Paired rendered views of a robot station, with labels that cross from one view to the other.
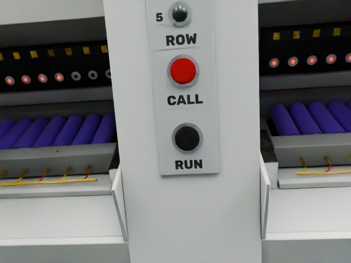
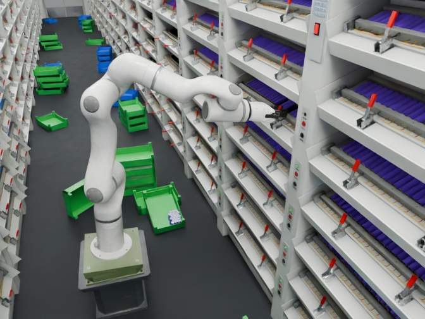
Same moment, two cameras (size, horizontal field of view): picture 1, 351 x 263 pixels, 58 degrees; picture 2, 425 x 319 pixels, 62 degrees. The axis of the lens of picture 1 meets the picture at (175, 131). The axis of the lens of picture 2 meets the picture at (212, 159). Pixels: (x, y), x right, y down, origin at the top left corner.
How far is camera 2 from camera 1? 1.11 m
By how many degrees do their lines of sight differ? 62
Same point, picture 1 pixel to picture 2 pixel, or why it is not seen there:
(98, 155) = not seen: hidden behind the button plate
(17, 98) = not seen: hidden behind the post
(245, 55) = (311, 126)
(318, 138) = (340, 152)
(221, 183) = (305, 146)
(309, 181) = (328, 159)
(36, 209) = (288, 133)
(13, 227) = (283, 135)
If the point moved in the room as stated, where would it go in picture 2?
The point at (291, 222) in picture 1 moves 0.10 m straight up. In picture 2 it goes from (315, 162) to (320, 135)
